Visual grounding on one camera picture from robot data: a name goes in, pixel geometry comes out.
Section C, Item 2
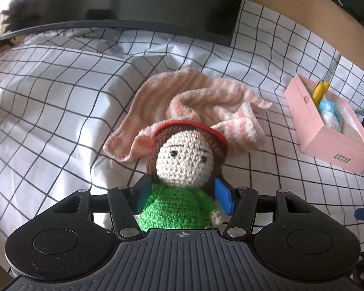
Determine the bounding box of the yellow plush toy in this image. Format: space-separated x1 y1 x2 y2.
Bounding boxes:
311 81 331 105

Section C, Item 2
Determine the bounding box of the pink white striped knitted cloth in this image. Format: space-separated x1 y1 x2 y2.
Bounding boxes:
104 68 273 163

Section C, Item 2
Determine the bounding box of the crochet doll green dress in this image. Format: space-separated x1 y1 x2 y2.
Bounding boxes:
138 120 229 230

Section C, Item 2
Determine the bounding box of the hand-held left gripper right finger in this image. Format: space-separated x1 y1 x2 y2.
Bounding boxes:
215 176 309 239

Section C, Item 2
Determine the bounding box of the pink cardboard box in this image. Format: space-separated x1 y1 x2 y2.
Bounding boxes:
284 73 364 176

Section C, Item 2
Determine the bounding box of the black monitor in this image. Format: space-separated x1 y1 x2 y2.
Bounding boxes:
0 0 249 48

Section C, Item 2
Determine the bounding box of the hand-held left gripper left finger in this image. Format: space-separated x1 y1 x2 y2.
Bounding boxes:
52 175 154 242

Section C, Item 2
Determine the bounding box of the blue white packet in box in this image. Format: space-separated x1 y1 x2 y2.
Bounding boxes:
317 98 344 133

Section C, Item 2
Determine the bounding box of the white black checked bed sheet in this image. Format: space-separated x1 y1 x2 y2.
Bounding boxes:
0 0 364 279

